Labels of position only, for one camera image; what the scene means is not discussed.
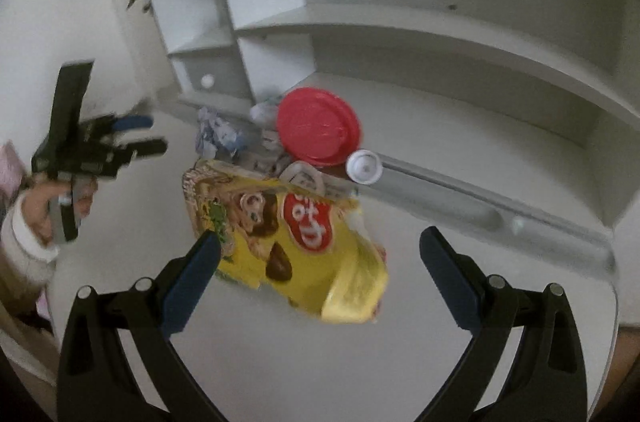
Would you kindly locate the white drawer knob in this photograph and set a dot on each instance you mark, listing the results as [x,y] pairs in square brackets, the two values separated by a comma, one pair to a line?
[207,80]

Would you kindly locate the bed with pink sheet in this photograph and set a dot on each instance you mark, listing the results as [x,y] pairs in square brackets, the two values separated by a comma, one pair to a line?
[11,172]

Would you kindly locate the white cabinet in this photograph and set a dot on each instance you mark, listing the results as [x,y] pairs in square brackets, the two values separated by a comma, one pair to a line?
[300,367]

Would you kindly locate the crumpled white wrapper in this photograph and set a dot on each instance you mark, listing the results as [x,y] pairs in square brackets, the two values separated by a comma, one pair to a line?
[265,110]

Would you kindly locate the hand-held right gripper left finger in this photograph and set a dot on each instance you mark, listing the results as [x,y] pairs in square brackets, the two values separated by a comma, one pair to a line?
[192,277]

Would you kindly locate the red round plastic lid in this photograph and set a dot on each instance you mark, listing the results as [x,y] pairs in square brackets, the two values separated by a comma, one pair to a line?
[317,127]

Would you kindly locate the yellow snack bag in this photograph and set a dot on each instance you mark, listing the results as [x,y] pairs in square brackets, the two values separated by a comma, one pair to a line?
[310,272]

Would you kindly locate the white shelf unit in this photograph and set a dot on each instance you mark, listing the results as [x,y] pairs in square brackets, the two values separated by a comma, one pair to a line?
[450,27]

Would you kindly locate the person's left forearm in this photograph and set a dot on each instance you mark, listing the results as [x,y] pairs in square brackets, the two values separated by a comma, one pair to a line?
[22,262]

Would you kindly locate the person's left hand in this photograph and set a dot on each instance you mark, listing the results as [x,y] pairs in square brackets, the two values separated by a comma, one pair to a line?
[42,207]

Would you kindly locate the white bottle cap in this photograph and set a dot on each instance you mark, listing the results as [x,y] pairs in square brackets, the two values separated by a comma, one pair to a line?
[364,167]

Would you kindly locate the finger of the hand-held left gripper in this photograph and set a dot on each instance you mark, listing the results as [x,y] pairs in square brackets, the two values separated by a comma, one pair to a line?
[132,122]
[147,147]

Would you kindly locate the crumpled blue white paper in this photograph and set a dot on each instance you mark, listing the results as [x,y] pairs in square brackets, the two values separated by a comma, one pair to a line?
[217,135]

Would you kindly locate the white drawer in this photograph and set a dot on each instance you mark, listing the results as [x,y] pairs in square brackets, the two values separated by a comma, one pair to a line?
[220,75]

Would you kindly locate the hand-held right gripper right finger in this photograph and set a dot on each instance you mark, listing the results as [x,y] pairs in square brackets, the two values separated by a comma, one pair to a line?
[445,272]

